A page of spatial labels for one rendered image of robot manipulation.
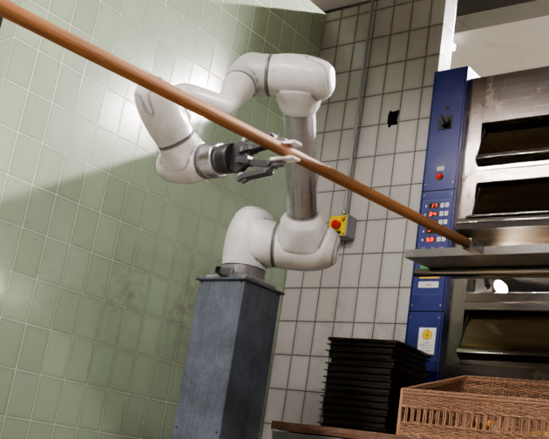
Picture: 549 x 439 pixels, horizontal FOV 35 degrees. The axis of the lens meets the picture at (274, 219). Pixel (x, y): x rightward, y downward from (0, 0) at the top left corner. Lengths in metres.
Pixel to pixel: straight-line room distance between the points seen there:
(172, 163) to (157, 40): 1.34
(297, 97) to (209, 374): 0.93
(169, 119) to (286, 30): 2.04
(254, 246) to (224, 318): 0.27
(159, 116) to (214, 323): 0.95
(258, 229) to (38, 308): 0.78
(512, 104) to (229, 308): 1.49
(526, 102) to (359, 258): 0.94
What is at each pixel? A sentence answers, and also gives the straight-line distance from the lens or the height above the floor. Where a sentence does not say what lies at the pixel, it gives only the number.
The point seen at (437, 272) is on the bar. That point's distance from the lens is 3.09.
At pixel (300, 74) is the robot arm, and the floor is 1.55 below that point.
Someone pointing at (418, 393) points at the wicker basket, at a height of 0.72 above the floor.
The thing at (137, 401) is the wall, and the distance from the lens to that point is 3.32.
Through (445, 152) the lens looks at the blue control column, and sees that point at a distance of 3.66.
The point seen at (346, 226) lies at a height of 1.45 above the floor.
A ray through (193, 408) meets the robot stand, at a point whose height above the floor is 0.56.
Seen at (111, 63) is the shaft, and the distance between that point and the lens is 1.68.
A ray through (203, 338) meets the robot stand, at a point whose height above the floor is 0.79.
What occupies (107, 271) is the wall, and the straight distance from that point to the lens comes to 3.20.
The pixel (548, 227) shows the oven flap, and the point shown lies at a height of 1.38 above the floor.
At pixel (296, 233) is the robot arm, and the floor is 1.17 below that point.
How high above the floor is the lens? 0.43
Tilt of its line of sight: 16 degrees up
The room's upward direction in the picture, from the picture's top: 9 degrees clockwise
